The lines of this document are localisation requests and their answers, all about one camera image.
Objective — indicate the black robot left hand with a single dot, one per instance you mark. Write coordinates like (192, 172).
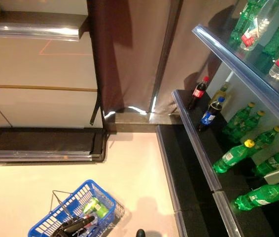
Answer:
(68, 229)

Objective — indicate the blue plastic shopping basket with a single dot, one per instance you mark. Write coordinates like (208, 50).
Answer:
(41, 225)

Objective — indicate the black gondola base deck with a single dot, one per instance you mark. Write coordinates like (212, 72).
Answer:
(43, 140)

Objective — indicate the dark reflective floor step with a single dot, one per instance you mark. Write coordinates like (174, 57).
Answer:
(134, 123)

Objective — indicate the black shelf base deck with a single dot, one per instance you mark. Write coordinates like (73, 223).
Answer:
(179, 160)

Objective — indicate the green soda bottle yellow cap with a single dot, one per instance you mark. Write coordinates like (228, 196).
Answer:
(230, 158)
(260, 197)
(238, 118)

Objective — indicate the pepsi cola bottle blue cap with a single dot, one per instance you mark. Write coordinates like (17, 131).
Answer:
(208, 117)

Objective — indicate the cola bottle red label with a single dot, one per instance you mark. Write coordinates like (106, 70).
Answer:
(198, 92)

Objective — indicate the brown fabric curtain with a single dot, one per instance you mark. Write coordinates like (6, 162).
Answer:
(134, 49)

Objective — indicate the small yellow tea bottle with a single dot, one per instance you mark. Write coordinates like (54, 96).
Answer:
(220, 92)

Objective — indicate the dark shelf board clear rail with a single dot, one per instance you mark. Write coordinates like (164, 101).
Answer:
(253, 222)
(260, 64)
(209, 137)
(31, 22)

